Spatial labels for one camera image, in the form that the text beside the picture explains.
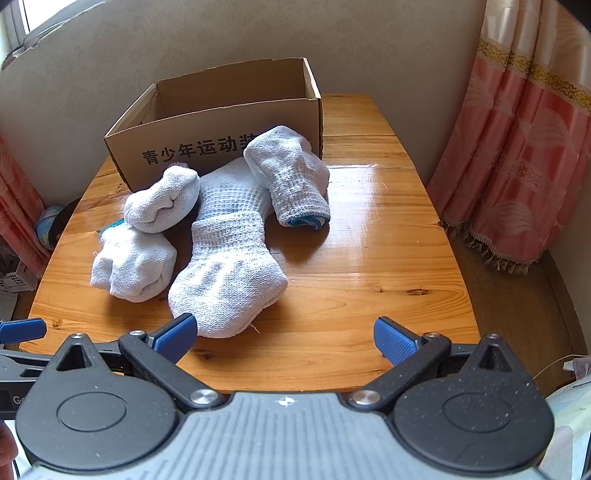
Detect light patterned cloth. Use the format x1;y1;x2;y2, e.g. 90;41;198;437
545;381;591;480

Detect white knit glove teal cuff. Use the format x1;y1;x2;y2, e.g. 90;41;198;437
91;218;178;304

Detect blue white ball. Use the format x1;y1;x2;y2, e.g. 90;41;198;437
36;205;65;252

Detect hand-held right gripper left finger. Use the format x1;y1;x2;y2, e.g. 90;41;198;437
54;313;220;412

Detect small white sock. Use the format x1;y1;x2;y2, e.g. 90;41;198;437
124;162;201;234

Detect brown cardboard box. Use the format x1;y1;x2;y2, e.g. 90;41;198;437
104;58;324;195

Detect black round object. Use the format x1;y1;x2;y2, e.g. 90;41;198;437
48;198;83;241

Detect large white knit glove bundle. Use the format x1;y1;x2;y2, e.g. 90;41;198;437
167;157;289;340

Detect white plastic basket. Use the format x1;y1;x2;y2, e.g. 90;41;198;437
0;261;37;294

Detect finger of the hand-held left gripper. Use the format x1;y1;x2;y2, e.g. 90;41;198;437
0;349;61;384
0;318;47;344

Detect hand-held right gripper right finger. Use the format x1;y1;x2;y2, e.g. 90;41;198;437
347;317;523;411

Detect pink curtain with fringe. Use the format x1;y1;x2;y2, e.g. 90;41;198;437
427;0;591;278

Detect white knit glove blue cuff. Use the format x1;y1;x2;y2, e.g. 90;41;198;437
243;126;332;230

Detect window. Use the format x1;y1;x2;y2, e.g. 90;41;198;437
0;0;37;51

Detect pink curtain by window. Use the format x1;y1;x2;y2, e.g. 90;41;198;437
0;134;51;278

